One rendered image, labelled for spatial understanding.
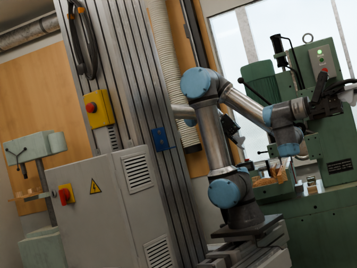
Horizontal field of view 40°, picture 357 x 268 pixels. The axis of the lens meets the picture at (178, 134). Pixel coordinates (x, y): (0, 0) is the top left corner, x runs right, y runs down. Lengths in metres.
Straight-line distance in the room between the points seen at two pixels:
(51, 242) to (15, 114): 1.50
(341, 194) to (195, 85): 0.99
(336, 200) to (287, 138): 0.76
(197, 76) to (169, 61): 2.30
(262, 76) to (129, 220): 1.23
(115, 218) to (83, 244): 0.20
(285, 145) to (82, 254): 0.81
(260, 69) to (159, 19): 1.77
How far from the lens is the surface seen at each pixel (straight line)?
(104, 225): 1.65
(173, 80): 4.04
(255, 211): 1.96
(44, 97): 4.90
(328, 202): 2.43
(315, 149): 2.42
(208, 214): 4.27
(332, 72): 2.45
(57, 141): 4.26
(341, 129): 2.51
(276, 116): 1.74
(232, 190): 1.78
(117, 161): 1.59
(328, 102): 1.72
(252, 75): 2.54
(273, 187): 2.37
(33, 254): 4.41
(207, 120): 1.80
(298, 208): 2.44
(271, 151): 2.59
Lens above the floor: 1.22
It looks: 1 degrees up
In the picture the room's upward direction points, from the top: 14 degrees counter-clockwise
